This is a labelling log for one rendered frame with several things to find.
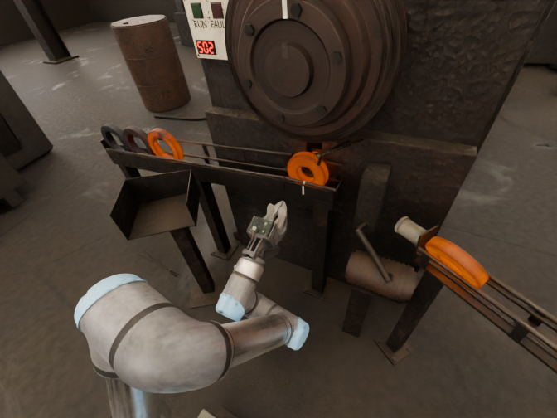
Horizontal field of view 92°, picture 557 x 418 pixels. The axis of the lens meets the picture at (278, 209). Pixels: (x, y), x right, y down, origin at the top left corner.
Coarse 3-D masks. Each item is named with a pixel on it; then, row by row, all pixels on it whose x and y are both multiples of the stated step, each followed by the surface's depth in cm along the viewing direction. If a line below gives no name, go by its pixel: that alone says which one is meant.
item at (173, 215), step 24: (120, 192) 101; (144, 192) 112; (168, 192) 114; (192, 192) 104; (120, 216) 98; (144, 216) 109; (168, 216) 106; (192, 216) 98; (192, 240) 122; (192, 264) 128; (192, 288) 150; (216, 288) 149
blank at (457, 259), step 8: (432, 240) 72; (440, 240) 69; (432, 248) 71; (440, 248) 67; (448, 248) 66; (456, 248) 65; (440, 256) 73; (448, 256) 65; (456, 256) 64; (464, 256) 64; (448, 264) 74; (456, 264) 65; (464, 264) 63; (472, 264) 63; (464, 272) 65; (472, 272) 63; (480, 272) 63; (472, 280) 65; (480, 280) 64
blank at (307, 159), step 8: (304, 152) 94; (296, 160) 95; (304, 160) 93; (312, 160) 91; (288, 168) 99; (296, 168) 97; (312, 168) 93; (320, 168) 91; (296, 176) 100; (304, 176) 101; (320, 176) 94; (320, 184) 96
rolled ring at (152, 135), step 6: (150, 132) 122; (156, 132) 120; (162, 132) 120; (168, 132) 121; (150, 138) 125; (156, 138) 127; (162, 138) 121; (168, 138) 120; (174, 138) 122; (150, 144) 129; (156, 144) 130; (168, 144) 122; (174, 144) 121; (156, 150) 130; (162, 150) 133; (174, 150) 123; (180, 150) 124; (162, 156) 132; (168, 156) 133; (174, 156) 126; (180, 156) 126
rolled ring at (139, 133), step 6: (132, 126) 130; (126, 132) 131; (132, 132) 129; (138, 132) 128; (144, 132) 129; (126, 138) 135; (132, 138) 137; (138, 138) 130; (144, 138) 128; (132, 144) 138; (132, 150) 140; (138, 150) 140; (150, 150) 132
